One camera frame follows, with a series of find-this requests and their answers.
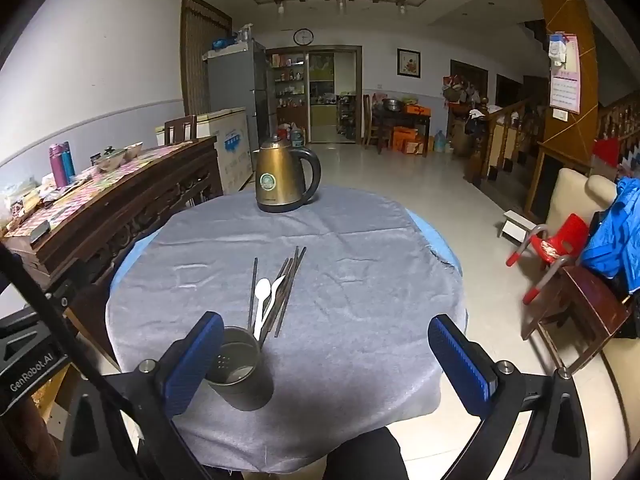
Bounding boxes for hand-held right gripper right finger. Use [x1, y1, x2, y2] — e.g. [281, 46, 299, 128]
[427, 313, 593, 480]

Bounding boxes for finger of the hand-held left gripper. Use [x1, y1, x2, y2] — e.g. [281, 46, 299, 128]
[0, 244, 128, 408]

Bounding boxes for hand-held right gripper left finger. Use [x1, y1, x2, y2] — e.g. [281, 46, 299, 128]
[60, 311, 226, 480]

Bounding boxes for metal utensil holder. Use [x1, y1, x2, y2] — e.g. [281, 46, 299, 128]
[206, 326, 275, 412]

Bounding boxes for white plastic spoon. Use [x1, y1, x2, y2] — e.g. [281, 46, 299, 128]
[253, 278, 272, 342]

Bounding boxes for bundle of dark chopsticks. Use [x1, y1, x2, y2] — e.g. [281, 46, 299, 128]
[247, 246, 307, 346]

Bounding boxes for blue round table cover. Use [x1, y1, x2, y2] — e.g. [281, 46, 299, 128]
[109, 210, 468, 321]

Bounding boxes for person's dark trouser legs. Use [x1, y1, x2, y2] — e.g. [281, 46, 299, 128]
[324, 426, 408, 480]

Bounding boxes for grey tablecloth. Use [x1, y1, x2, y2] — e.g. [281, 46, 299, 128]
[106, 185, 468, 473]

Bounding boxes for dark wooden stool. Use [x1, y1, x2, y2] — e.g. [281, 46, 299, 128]
[520, 265, 633, 376]

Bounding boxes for white step stool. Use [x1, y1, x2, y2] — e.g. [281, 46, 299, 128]
[496, 210, 538, 246]

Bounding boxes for checkered pink table runner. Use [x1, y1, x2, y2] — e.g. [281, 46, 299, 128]
[2, 141, 201, 238]

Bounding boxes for carved wooden sideboard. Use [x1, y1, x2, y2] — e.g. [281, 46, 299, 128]
[0, 136, 224, 361]

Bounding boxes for pile of snack packets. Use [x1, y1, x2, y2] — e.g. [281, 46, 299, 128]
[0, 175, 51, 226]

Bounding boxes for red child chair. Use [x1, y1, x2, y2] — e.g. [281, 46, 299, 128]
[506, 213, 591, 306]

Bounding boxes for purple thermos bottle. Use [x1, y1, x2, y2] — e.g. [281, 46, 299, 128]
[48, 143, 68, 188]

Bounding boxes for lidded green bowl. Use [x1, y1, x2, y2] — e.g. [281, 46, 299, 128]
[95, 146, 126, 172]

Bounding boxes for beige sofa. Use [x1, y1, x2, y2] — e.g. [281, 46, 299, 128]
[542, 167, 640, 480]

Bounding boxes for bronze electric kettle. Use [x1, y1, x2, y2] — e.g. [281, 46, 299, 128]
[255, 135, 322, 213]

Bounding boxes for blue jacket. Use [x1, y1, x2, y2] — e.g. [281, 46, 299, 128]
[580, 177, 640, 293]

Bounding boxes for white chest freezer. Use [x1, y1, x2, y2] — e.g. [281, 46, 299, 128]
[155, 106, 253, 196]

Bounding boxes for orange cardboard boxes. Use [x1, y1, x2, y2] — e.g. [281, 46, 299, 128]
[392, 127, 426, 155]

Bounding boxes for dark wooden dining chair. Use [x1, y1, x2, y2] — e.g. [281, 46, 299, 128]
[164, 115, 197, 143]

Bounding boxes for wooden stair railing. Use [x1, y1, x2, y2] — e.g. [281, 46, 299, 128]
[465, 100, 531, 186]

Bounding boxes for brown tiled pillar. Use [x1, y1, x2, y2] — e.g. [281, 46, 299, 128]
[525, 0, 601, 221]

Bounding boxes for dark wooden side table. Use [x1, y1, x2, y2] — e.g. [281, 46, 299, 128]
[372, 105, 432, 153]

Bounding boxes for wooden shelf cabinet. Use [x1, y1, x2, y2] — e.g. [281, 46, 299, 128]
[266, 47, 308, 143]

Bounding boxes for grey refrigerator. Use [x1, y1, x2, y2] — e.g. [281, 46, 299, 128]
[202, 40, 271, 153]

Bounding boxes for brown door curtain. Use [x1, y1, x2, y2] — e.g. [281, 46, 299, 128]
[180, 0, 233, 116]

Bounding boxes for pink wall calendar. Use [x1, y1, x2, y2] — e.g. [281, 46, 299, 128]
[548, 32, 582, 115]

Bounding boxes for framed wall picture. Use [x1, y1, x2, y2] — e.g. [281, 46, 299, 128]
[397, 48, 421, 78]

